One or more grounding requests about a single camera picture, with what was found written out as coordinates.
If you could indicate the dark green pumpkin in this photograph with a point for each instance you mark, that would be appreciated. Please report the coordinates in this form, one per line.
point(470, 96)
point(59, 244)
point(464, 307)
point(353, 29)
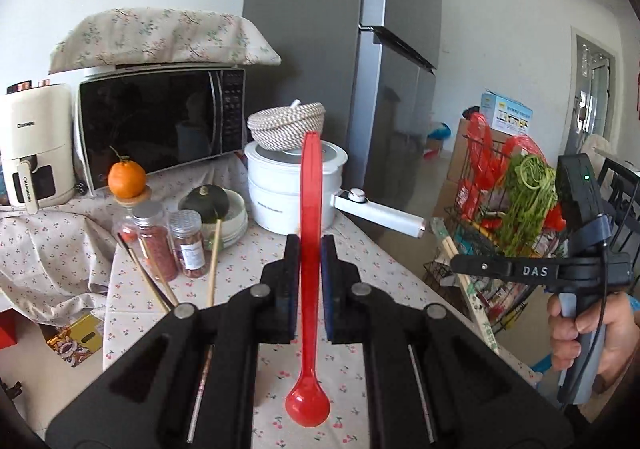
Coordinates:
point(205, 201)

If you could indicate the small labelled spice jar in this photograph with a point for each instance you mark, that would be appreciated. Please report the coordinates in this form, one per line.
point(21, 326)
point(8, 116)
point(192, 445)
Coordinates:
point(190, 249)

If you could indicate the white electric cooking pot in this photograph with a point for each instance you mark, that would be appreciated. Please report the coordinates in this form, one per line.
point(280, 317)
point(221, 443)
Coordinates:
point(275, 199)

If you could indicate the blue and white box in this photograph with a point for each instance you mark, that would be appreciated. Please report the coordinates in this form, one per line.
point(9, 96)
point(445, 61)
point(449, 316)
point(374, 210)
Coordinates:
point(505, 111)

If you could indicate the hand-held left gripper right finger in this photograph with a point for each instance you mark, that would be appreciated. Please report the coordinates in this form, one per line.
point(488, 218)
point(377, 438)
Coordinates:
point(327, 299)

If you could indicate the long paper sleeve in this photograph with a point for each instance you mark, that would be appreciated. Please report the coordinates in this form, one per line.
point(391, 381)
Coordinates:
point(472, 299)

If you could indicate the black chair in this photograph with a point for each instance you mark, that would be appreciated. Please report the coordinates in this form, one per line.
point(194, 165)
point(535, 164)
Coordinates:
point(622, 209)

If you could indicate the person's right hand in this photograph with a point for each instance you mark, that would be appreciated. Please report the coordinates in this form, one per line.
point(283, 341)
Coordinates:
point(562, 344)

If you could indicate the long light wooden chopstick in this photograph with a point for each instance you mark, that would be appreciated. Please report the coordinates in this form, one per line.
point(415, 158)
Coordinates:
point(214, 264)

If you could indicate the red plastic bag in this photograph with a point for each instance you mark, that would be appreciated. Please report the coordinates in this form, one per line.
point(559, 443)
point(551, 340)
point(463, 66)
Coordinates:
point(480, 164)

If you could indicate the brown cardboard box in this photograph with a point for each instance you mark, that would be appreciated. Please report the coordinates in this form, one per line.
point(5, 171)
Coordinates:
point(460, 154)

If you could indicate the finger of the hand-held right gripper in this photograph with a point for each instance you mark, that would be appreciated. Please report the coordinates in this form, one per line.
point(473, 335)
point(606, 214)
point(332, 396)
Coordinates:
point(480, 265)

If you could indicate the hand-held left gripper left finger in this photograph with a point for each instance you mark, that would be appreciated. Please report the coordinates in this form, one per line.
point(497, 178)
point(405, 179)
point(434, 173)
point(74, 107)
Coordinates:
point(291, 299)

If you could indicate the grey refrigerator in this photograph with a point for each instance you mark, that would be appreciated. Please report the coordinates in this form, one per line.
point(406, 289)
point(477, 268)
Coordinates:
point(310, 29)

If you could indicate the grey door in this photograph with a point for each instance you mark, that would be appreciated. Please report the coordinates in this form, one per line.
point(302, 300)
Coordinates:
point(592, 89)

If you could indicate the black chopstick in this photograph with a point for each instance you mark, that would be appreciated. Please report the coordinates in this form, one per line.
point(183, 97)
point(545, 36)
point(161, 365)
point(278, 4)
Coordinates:
point(142, 271)

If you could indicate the floral cloth cover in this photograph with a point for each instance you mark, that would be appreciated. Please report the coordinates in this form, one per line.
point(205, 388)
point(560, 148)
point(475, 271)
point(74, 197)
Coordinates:
point(150, 39)

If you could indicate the cherry print tablecloth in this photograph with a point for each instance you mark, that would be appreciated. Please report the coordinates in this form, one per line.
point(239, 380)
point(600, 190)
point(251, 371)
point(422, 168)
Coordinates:
point(130, 299)

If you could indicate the glass jar with wooden lid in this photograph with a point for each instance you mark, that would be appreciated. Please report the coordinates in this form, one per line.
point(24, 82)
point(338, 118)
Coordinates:
point(132, 202)

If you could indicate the black microwave oven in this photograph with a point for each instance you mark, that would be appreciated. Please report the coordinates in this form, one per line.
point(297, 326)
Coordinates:
point(150, 129)

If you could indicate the colourful printed box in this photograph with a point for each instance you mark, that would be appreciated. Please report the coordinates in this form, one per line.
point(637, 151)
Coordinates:
point(75, 344)

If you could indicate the red box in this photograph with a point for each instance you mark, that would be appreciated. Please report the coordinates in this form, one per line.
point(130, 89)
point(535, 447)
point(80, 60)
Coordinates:
point(10, 331)

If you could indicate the tall jar of red berries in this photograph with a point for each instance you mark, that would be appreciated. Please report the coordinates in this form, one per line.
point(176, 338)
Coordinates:
point(155, 244)

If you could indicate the red plastic spoon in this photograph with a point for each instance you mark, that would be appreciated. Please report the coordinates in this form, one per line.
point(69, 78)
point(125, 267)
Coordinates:
point(310, 189)

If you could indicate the white air fryer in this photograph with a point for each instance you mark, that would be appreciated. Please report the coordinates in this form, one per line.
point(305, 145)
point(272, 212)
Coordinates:
point(35, 129)

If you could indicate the orange mandarin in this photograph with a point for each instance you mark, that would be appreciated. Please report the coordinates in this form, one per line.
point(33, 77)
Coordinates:
point(126, 179)

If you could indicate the green stalk vegetables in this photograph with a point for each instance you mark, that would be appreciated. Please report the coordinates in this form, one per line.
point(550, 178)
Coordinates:
point(525, 194)

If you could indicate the brown wooden chopstick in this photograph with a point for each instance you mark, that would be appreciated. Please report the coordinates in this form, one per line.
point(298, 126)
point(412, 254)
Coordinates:
point(159, 276)

